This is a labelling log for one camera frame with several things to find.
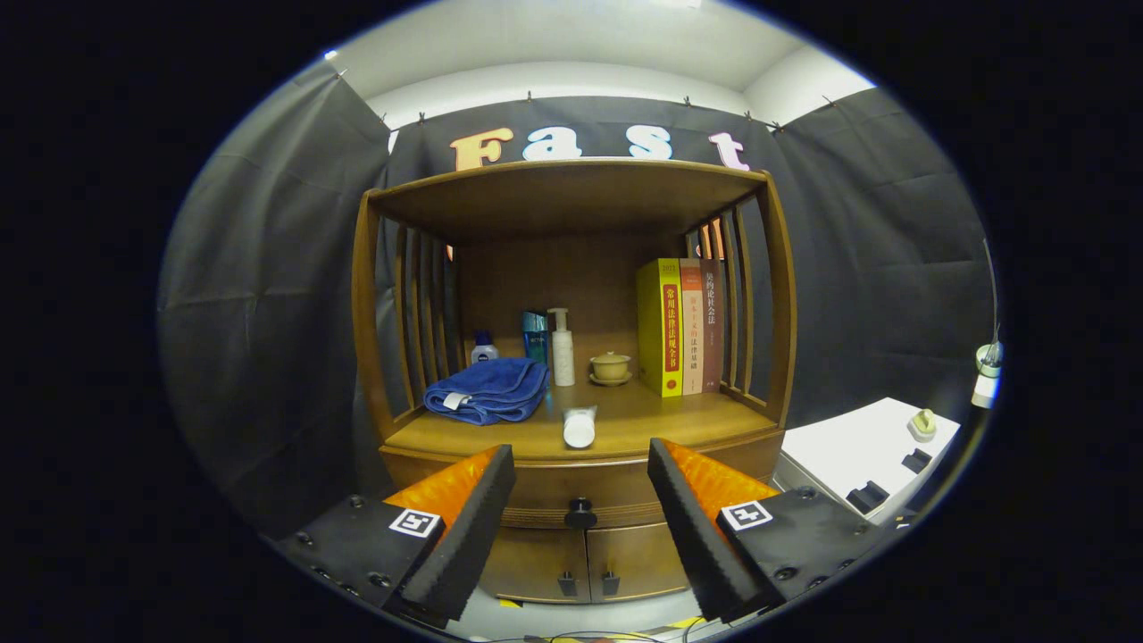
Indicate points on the white pump bottle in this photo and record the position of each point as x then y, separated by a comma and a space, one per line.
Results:
563, 357

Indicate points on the wooden countertop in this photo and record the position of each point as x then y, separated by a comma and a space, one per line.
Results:
652, 415

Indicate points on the wooden cabinet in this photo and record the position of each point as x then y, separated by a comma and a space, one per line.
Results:
571, 192

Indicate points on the wooden cabinet door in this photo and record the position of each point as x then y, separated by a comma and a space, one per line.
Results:
638, 558
531, 563

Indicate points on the pale green tape roll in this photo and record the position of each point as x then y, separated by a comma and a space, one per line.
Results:
922, 425

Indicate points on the blue folded towel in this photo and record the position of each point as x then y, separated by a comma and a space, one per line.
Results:
491, 388

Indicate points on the black backdrop cloth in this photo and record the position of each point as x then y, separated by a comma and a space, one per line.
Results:
268, 295

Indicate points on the white and green tube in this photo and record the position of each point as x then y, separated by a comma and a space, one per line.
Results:
579, 430

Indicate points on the beige lidded teacup with saucer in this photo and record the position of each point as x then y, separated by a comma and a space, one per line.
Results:
611, 366

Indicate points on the small white blue-capped bottle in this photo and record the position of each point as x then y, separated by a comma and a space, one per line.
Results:
485, 351

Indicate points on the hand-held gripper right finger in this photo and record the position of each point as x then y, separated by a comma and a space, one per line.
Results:
692, 536

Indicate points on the white drawer unit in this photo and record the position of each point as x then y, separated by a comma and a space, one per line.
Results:
848, 446

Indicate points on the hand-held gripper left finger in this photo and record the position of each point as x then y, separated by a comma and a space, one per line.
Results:
473, 527

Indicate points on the dark red book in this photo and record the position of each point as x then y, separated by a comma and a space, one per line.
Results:
713, 330

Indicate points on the yellow book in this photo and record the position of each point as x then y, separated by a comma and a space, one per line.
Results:
659, 330

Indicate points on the wooden drawer with black knob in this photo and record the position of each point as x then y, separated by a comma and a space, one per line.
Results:
580, 482

